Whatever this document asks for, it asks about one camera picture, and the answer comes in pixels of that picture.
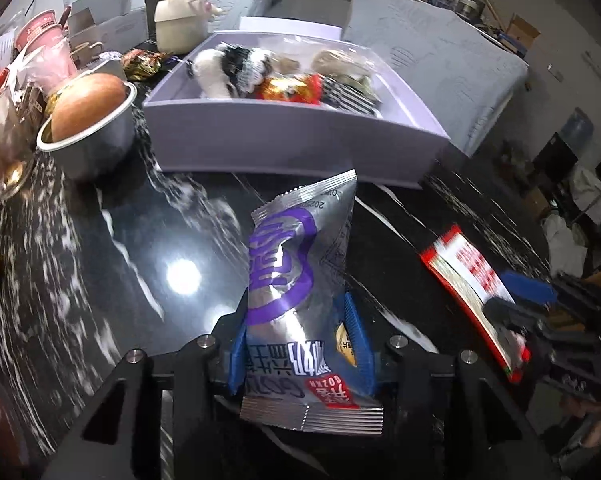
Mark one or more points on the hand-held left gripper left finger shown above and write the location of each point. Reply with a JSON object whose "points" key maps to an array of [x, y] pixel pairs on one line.
{"points": [[238, 355]]}

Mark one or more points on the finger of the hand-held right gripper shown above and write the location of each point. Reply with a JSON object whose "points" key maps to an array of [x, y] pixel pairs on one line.
{"points": [[525, 317], [528, 287]]}

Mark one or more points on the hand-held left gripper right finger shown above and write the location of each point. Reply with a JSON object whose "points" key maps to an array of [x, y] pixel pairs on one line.
{"points": [[358, 345]]}

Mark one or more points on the red white packet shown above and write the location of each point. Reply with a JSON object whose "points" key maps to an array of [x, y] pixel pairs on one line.
{"points": [[465, 275]]}

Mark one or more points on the silver purple snack packet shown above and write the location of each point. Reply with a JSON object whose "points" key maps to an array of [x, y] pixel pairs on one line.
{"points": [[290, 270]]}

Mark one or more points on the lavender gift box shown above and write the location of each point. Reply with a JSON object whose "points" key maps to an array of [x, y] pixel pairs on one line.
{"points": [[280, 145]]}

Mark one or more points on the person's right hand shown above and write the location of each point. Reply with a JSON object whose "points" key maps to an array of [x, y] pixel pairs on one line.
{"points": [[600, 425]]}

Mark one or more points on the white plastic sack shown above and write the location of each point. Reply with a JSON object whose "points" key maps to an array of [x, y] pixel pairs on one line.
{"points": [[565, 245]]}

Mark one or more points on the blue water jug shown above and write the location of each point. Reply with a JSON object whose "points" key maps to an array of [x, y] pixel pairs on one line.
{"points": [[576, 130]]}

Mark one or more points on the round metal tin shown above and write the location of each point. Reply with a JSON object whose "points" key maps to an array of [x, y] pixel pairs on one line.
{"points": [[95, 155]]}

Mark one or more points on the black white gingham hair bow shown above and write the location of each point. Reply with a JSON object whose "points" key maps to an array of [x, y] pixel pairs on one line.
{"points": [[350, 97]]}

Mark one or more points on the brown cardboard box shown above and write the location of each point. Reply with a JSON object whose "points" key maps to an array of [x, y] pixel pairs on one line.
{"points": [[520, 32]]}

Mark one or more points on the red orange candy wrapper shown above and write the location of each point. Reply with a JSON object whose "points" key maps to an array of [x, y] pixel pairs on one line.
{"points": [[290, 89]]}

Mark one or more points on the cream plush hair clip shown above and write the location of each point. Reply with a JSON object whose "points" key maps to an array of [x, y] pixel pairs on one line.
{"points": [[213, 72]]}

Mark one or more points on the black white lace hair clip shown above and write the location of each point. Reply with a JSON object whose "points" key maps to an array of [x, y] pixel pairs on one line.
{"points": [[250, 67]]}

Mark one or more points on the brown bread bun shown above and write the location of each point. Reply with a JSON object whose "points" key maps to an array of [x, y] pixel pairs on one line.
{"points": [[88, 105]]}

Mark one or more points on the brown gold candy wrapper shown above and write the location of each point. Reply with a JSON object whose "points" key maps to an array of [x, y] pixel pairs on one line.
{"points": [[143, 64]]}

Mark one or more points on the clear plastic bag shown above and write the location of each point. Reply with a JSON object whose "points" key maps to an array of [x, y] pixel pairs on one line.
{"points": [[5, 130]]}

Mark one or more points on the brown mug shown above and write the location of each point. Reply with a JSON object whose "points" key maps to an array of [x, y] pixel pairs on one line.
{"points": [[88, 52]]}

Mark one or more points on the cream ceramic teapot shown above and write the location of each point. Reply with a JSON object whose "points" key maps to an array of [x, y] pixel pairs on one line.
{"points": [[180, 20]]}

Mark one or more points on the white cardboard box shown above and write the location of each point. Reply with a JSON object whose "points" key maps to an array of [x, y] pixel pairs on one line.
{"points": [[115, 20]]}

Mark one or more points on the pink cup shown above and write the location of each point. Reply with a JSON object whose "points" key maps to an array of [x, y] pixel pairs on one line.
{"points": [[48, 45]]}

